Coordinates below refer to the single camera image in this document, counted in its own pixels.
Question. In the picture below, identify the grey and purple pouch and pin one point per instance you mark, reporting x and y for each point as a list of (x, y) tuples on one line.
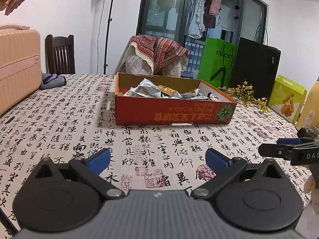
[(51, 81)]

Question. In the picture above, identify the dark wooden chair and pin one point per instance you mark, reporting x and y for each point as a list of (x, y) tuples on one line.
[(61, 54)]

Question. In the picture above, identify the green paper bag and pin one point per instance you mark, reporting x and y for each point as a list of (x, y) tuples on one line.
[(216, 64)]

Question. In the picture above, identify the black paper bag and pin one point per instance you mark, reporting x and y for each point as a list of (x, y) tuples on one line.
[(256, 67)]

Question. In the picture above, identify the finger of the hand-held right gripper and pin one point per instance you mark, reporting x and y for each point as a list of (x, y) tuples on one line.
[(289, 141), (274, 150)]

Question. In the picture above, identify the light blue hanging garment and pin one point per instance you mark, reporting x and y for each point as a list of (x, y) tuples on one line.
[(197, 15)]

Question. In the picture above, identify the orange cardboard box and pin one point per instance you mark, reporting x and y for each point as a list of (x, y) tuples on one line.
[(174, 112)]

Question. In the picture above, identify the white hanging garment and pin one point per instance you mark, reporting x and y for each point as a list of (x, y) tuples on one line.
[(229, 17)]

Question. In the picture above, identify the pile of snack packets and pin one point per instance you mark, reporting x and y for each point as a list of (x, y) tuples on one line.
[(144, 89)]

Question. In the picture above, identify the dark sliding glass door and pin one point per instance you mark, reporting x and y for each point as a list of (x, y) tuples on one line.
[(162, 10)]

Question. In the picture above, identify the chair with patterned cloth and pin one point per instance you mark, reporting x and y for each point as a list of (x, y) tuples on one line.
[(135, 66)]

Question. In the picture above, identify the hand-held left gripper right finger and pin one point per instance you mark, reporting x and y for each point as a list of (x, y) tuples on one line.
[(215, 161)]

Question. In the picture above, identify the black light stand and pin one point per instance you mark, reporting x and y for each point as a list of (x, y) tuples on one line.
[(109, 29)]

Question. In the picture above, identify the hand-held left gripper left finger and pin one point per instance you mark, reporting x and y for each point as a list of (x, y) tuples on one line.
[(98, 161)]

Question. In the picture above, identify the pink ribbed suitcase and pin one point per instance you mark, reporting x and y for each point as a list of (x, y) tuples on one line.
[(17, 67)]

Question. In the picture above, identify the light green snack carton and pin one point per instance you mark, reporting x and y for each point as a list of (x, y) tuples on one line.
[(286, 97)]

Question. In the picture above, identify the yellow flower sprig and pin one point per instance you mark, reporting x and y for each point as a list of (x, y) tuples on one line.
[(244, 92)]

